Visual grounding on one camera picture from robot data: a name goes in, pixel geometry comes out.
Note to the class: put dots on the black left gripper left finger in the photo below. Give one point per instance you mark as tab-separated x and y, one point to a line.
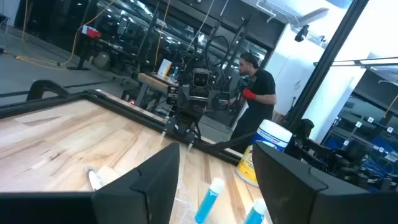
146	193

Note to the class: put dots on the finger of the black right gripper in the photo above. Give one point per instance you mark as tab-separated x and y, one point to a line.
178	96
219	101

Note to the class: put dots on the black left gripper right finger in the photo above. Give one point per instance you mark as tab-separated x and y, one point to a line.
311	199

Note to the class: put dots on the blue mouthwash bottle white cap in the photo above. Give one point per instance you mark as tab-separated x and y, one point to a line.
206	202
255	214

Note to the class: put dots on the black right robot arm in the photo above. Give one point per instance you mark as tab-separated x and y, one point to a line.
186	116

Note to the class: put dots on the wooden workbench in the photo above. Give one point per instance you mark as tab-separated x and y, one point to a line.
152	81

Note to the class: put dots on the red glove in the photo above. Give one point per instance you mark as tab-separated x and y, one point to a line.
249	94

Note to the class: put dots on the white yellow box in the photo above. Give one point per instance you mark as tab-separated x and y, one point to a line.
164	67

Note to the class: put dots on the person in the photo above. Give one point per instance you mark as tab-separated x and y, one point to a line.
262	90

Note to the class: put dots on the black robot workstation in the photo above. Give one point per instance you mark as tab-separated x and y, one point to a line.
342	161

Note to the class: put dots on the yellow wipes canister white lid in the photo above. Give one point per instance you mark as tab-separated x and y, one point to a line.
270	133

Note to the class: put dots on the red white box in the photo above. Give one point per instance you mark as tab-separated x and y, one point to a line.
93	33

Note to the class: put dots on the black table clamp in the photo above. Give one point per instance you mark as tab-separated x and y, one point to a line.
46	85

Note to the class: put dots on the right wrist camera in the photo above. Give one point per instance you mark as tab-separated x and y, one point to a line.
201	78

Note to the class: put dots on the black aluminium table frame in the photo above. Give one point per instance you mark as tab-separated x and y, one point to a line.
124	109

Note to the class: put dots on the black ceiling camera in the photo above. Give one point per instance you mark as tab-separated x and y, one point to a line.
301	33

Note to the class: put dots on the black aluminium post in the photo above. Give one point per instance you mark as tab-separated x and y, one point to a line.
326	59

